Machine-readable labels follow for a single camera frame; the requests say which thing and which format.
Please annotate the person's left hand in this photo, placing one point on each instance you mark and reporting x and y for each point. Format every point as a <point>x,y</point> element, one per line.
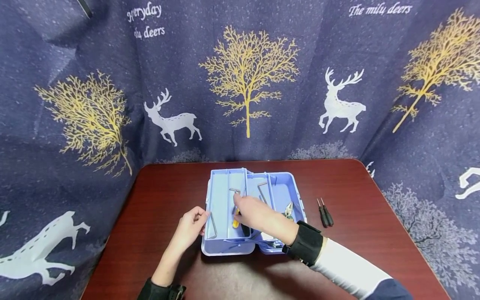
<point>189,229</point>

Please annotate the person's right hand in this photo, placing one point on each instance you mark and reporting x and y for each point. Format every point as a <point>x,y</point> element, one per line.
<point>266,218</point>

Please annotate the person's right fingers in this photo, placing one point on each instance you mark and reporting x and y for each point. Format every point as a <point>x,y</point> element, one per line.
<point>243,204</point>

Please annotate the person's left fingers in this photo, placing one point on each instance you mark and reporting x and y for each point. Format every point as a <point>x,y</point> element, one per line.
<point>201,216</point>

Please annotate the yellow and black screwdriver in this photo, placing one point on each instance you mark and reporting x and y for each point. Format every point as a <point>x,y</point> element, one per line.
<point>236,223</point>

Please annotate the light blue plastic toolbox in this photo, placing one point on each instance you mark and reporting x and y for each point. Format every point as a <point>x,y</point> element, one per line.
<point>220,192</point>

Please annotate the person's left forearm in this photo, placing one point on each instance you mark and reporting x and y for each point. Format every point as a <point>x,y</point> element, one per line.
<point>168,262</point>

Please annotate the person's right forearm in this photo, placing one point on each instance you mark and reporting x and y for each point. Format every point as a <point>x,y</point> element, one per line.
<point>348,271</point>

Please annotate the metal hex key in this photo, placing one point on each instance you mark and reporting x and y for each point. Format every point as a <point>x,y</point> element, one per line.
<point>234,190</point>
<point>213,227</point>
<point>262,192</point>

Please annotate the small metal pliers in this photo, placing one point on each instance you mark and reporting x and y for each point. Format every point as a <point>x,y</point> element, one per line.
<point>288,210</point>

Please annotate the black wrist band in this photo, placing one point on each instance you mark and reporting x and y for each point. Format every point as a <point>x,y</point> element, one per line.
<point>304,243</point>
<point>159,291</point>

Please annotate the small black screwdriver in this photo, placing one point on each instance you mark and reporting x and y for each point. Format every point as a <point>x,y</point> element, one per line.
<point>322,216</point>
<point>328,216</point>

